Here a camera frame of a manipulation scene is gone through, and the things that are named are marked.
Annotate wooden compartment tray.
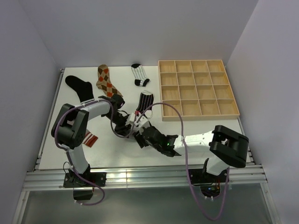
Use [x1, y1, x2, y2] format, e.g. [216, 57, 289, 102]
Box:
[158, 60, 240, 121]

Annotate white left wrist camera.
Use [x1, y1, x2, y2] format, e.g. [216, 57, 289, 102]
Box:
[126, 113, 138, 125]

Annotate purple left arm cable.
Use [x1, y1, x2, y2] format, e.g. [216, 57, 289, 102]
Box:
[54, 98, 141, 206]

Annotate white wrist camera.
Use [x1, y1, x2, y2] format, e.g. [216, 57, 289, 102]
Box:
[134, 117, 150, 133]
[126, 113, 138, 125]

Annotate brown orange argyle sock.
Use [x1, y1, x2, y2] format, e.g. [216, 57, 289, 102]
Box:
[96, 64, 122, 98]

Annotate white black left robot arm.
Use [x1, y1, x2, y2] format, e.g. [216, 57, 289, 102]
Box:
[51, 95, 134, 186]

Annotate black box under rail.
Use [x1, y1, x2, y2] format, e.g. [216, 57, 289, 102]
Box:
[73, 190, 93, 201]

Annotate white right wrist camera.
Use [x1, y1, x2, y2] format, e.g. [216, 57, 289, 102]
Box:
[134, 117, 150, 133]

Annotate taupe sock red stripes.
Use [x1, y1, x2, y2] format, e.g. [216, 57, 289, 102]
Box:
[83, 130, 98, 147]

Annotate black sock white stripes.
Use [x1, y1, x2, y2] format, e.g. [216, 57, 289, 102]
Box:
[65, 76, 94, 103]

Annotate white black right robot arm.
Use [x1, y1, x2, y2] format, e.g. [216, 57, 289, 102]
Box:
[134, 125, 249, 182]

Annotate aluminium table edge rail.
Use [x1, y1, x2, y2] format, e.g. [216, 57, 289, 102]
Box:
[22, 164, 268, 191]

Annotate black pinstriped sock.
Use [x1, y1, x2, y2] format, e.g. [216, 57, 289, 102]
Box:
[136, 91, 154, 113]

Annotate white sock black toe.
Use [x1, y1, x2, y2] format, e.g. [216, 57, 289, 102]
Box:
[131, 63, 150, 87]

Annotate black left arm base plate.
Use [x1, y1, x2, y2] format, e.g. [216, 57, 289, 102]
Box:
[63, 171, 107, 188]

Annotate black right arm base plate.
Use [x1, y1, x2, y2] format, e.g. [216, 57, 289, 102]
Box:
[188, 168, 227, 186]

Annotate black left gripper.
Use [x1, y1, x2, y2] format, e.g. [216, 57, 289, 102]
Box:
[105, 112, 132, 139]

